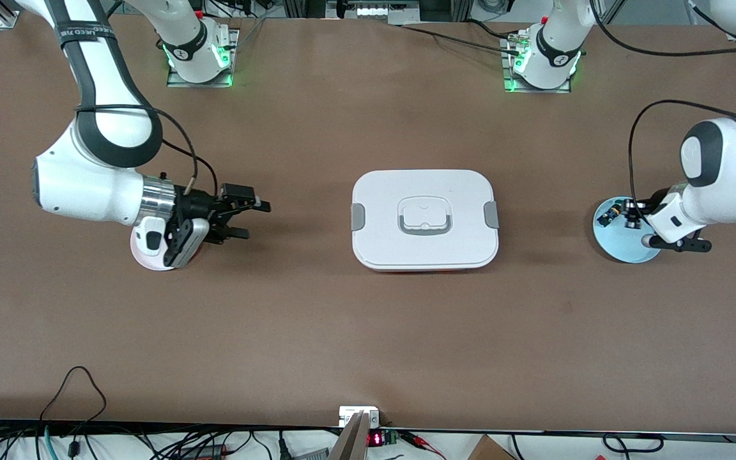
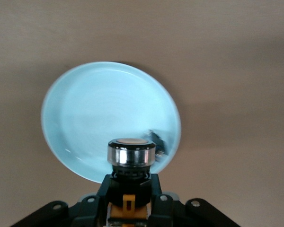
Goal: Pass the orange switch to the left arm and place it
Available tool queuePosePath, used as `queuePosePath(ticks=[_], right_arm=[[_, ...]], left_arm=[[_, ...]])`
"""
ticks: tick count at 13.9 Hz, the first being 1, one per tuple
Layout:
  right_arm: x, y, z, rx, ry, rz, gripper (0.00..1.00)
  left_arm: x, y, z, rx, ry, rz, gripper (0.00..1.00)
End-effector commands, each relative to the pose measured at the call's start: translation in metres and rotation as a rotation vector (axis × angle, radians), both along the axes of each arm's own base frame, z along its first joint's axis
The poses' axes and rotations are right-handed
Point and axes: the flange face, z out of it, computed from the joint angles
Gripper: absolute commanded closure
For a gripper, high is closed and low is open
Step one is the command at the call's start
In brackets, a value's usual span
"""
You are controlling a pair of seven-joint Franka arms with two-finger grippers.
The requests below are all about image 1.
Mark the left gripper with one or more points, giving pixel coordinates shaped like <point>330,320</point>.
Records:
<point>641,209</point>

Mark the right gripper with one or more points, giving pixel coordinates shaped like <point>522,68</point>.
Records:
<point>197,206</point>

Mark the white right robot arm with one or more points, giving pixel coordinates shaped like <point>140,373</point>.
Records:
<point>87,185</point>

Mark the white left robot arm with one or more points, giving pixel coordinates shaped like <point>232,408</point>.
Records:
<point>726,160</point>

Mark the white lidded box grey latches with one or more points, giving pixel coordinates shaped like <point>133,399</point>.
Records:
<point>425,246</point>

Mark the light blue round plate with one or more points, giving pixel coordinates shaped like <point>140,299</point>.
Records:
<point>623,246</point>

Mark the pink round plate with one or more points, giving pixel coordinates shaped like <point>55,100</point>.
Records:
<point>151,262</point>

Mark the black power adapter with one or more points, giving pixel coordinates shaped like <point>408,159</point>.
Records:
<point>205,452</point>

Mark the lit rack device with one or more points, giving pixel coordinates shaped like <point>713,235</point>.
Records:
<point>374,9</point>

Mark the red digit display module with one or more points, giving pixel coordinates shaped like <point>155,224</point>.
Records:
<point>375,439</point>

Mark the brown cardboard piece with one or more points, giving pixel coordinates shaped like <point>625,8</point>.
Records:
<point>489,450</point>

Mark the green black switch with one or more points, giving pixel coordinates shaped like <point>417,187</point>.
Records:
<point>611,213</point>

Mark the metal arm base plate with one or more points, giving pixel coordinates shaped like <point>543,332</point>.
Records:
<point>510,64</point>
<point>232,61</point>

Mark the white metal bracket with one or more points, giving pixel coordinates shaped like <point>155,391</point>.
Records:
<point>350,414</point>

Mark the grey aluminium post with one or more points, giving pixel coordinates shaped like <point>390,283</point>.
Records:
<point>350,441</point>

